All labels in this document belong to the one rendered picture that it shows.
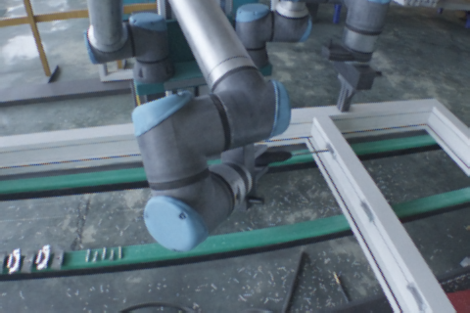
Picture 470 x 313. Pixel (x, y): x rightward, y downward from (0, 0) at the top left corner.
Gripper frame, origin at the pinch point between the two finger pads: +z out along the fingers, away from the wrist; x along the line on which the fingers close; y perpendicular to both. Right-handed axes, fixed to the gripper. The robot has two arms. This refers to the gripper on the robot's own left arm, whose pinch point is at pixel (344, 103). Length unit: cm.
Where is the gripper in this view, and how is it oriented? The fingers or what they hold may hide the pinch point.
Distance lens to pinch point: 91.6
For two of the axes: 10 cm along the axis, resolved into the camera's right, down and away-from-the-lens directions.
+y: 9.8, -1.0, 1.7
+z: -0.3, 7.7, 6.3
